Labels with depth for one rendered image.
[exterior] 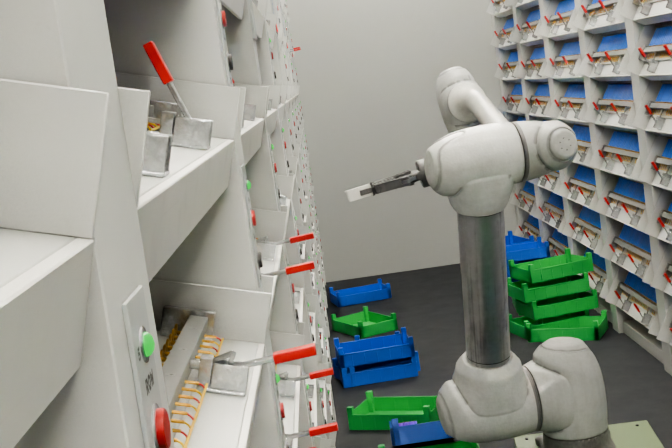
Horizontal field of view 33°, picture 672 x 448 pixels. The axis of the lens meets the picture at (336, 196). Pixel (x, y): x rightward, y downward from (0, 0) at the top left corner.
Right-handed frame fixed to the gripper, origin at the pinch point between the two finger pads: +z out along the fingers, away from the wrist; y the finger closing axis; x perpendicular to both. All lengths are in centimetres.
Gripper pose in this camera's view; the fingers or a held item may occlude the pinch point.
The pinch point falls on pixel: (359, 192)
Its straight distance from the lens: 297.3
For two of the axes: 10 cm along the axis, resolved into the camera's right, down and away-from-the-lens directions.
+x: -2.9, -9.5, -1.2
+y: -0.4, -1.1, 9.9
